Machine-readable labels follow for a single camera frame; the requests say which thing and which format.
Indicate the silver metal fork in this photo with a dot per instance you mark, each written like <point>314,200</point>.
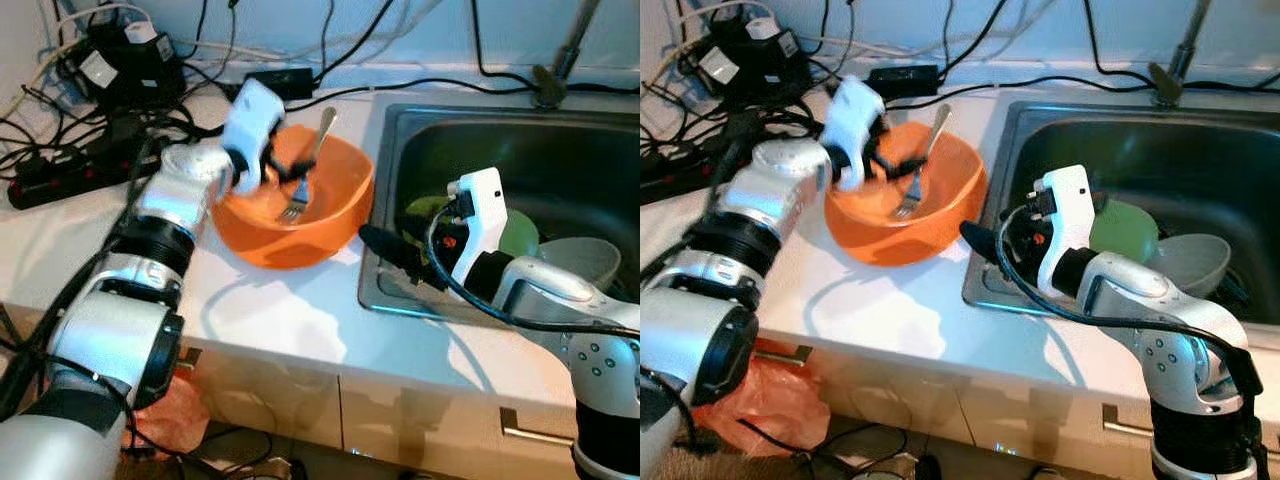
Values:
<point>292,210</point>
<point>903,207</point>

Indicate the orange plastic bowl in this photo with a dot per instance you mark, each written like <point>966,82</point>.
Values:
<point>300,245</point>
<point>900,245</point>

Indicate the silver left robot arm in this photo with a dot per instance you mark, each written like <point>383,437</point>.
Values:
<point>690,350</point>
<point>110,340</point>

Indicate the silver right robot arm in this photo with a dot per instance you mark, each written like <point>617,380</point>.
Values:
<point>1140,285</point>
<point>560,290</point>

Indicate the green plastic bowl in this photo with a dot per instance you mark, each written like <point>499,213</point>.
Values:
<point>520,235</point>
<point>1125,232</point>

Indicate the black power adapter brick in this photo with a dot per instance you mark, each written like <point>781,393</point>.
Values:
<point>905,80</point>
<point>285,82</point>

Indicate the black charger dock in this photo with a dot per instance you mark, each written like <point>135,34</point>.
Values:
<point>150,75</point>
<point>775,70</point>

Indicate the grey plastic bowl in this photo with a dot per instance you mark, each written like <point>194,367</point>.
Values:
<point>1190,262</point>
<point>580,260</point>

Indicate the stainless steel sink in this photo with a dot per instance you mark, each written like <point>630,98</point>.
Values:
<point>560,170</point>
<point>1180,170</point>

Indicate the white base cabinet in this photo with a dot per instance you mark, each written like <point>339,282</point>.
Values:
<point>1000,420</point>
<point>400,420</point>

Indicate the dark metal faucet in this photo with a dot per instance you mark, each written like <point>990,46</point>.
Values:
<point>1165,82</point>
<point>548,85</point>

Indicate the black power strip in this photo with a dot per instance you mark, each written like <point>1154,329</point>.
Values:
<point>60,180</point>
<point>680,170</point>

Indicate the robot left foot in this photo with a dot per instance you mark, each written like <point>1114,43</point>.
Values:
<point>270,468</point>
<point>900,466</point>

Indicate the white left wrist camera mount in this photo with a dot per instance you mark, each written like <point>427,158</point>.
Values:
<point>850,120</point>
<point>250,125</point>

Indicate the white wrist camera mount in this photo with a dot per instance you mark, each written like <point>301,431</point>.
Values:
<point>482,215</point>
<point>850,120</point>
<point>1065,215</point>
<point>250,125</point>

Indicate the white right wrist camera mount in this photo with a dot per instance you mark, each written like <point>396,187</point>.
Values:
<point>482,215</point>
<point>1065,215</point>

